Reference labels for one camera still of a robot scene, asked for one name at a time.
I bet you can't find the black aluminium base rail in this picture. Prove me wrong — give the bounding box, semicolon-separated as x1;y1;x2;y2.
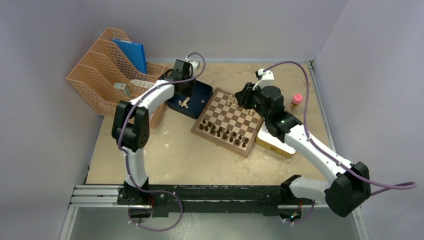
70;184;314;218

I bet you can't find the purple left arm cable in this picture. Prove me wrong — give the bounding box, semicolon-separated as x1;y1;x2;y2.
117;52;207;193

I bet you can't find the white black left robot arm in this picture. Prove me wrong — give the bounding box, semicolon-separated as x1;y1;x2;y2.
111;58;199;205

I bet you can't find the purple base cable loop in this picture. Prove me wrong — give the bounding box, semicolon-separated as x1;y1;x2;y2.
127;189;184;233

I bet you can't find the peach plastic file organizer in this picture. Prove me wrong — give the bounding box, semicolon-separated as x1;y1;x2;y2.
66;27;169;117

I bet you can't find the grey box red label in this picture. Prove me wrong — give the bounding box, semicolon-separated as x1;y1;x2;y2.
114;82;131;97

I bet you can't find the light wooden tall piece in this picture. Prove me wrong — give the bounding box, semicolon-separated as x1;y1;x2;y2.
226;95;234;107

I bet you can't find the dark blue tray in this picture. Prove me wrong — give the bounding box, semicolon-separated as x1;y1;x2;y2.
166;80;213;120

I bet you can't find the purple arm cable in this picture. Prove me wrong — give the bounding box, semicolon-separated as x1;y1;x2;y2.
117;52;207;193
256;60;418;196

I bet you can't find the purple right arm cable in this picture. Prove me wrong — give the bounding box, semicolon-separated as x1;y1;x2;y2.
256;60;418;196

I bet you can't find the wooden chess board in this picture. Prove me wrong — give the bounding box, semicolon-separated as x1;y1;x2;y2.
191;88;264;158

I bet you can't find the blue folder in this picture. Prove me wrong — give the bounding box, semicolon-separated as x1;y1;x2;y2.
111;38;148;74

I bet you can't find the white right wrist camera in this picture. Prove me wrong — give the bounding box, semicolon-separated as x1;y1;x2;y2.
253;68;275;90

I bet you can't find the gold metal tin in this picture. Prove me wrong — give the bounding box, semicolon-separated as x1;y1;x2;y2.
255;123;296;159

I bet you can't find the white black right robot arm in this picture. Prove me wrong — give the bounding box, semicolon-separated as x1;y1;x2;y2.
234;82;371;217

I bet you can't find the pink capped small bottle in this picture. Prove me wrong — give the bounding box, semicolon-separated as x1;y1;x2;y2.
290;93;303;109

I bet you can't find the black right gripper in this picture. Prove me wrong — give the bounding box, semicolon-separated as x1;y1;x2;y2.
235;82;271;122

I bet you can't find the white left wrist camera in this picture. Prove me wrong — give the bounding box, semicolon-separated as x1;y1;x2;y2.
188;60;201;77

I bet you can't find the white paper pack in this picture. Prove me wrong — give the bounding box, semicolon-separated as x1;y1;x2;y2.
130;79;155;89

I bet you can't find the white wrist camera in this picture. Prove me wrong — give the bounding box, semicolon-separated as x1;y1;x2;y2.
188;60;201;77
253;68;275;90

